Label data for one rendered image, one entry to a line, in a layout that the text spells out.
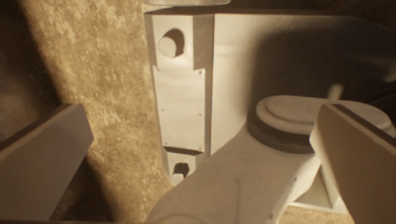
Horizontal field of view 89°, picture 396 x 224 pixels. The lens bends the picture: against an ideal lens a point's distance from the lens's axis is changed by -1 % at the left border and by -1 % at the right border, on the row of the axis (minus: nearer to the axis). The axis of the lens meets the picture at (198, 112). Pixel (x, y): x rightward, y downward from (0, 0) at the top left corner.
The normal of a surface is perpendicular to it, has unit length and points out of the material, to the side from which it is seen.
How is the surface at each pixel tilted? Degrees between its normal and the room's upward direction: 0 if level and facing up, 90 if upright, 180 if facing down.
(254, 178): 90
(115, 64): 0
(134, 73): 0
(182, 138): 0
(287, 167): 90
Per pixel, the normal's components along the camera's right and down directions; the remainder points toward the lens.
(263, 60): -0.22, 0.51
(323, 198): 0.00, -0.85
